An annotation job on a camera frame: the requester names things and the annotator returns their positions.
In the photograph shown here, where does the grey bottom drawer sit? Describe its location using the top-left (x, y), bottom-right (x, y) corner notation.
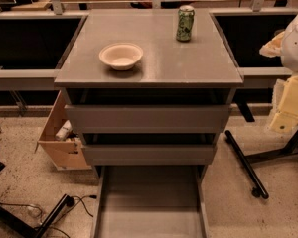
top-left (90, 166), bottom-right (210, 238)

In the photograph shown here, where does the grey drawer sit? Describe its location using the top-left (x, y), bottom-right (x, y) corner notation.
top-left (90, 166), bottom-right (210, 238)
top-left (83, 133), bottom-right (217, 166)
top-left (62, 90), bottom-right (230, 133)

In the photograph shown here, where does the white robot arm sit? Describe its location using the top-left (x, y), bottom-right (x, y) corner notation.
top-left (259, 14), bottom-right (298, 133)

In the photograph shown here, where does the grey drawer cabinet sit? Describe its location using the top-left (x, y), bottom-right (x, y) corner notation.
top-left (54, 7), bottom-right (244, 180)

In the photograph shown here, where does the grey middle drawer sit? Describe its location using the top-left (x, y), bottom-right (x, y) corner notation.
top-left (83, 133), bottom-right (217, 166)

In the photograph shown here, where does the grey top drawer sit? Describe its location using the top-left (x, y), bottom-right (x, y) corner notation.
top-left (62, 90), bottom-right (230, 133)

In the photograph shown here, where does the black stand base right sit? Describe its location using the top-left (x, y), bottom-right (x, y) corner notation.
top-left (224, 129), bottom-right (298, 199)

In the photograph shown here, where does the black stand base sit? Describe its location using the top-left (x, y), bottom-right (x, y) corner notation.
top-left (224, 129), bottom-right (298, 199)
top-left (0, 194), bottom-right (75, 238)

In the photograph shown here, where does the green soda can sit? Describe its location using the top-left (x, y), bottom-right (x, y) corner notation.
top-left (176, 5), bottom-right (195, 42)

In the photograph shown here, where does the white paper bowl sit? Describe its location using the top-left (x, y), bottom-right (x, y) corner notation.
top-left (98, 43), bottom-right (143, 71)

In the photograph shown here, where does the white bottle in box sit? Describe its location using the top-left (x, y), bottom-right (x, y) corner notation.
top-left (55, 120), bottom-right (72, 141)

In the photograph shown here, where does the open cardboard box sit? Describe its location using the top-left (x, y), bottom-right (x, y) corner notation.
top-left (38, 93), bottom-right (90, 170)

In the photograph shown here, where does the black stand base left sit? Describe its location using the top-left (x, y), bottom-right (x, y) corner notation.
top-left (0, 194), bottom-right (75, 238)

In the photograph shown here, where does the black cable on floor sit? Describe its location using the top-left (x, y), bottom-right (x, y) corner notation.
top-left (0, 194), bottom-right (98, 238)

